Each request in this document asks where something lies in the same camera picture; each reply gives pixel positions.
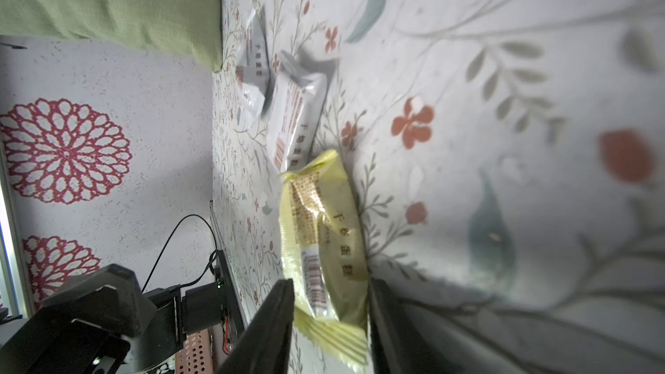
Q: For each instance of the green pillow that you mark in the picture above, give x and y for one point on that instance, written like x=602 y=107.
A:
x=177 y=27

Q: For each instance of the white cookie packet right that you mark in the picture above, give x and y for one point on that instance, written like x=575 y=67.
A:
x=297 y=102

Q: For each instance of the white cookie packet left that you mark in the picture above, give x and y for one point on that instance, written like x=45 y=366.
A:
x=252 y=70

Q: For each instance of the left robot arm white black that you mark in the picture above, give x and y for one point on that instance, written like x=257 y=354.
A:
x=104 y=323

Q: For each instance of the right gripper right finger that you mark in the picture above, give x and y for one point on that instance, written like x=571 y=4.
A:
x=397 y=346

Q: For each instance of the white cookie packet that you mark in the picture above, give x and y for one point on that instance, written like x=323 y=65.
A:
x=297 y=102
x=252 y=70

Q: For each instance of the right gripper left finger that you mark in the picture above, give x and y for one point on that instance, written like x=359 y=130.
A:
x=266 y=343

